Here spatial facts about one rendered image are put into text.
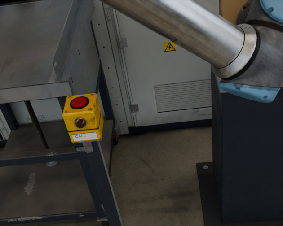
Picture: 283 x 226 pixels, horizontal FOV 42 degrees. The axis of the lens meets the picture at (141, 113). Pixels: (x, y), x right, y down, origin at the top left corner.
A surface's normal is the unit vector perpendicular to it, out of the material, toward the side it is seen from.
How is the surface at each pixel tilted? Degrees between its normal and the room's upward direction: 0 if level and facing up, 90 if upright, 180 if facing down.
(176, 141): 0
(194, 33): 91
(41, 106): 90
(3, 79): 0
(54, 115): 90
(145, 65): 90
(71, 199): 0
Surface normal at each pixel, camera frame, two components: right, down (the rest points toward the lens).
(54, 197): -0.13, -0.77
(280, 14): -0.06, -0.14
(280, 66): 0.51, 0.20
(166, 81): 0.00, 0.63
